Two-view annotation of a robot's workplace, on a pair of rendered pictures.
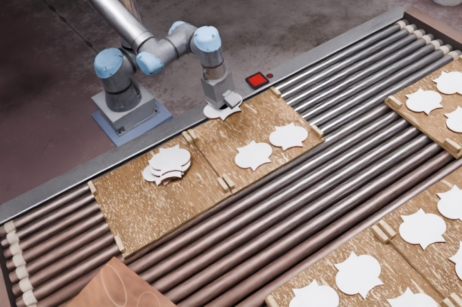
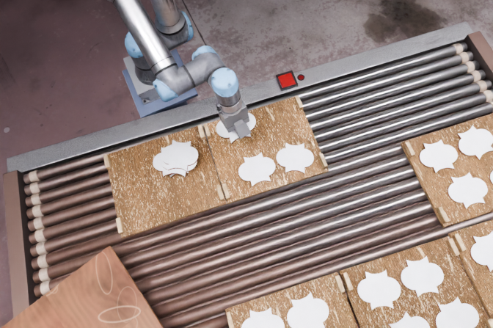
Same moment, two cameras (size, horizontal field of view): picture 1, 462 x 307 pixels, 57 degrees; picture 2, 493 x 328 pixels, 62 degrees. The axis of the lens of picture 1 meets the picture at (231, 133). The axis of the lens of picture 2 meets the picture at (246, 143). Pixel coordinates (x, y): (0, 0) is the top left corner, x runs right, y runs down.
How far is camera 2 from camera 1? 0.55 m
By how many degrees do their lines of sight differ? 20
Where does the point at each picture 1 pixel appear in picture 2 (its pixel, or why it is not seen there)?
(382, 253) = (336, 301)
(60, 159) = (102, 67)
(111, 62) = not seen: hidden behind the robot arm
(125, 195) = (134, 176)
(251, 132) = (262, 142)
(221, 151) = (229, 155)
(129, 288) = (115, 279)
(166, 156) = (176, 150)
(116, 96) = (144, 72)
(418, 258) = (364, 315)
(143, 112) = not seen: hidden behind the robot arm
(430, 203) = (396, 266)
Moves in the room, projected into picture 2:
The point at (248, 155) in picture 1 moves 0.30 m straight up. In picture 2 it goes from (252, 168) to (248, 136)
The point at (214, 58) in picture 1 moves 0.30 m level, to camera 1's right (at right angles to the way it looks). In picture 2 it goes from (227, 101) to (329, 109)
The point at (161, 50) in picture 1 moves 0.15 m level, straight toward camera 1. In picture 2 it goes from (177, 82) to (175, 128)
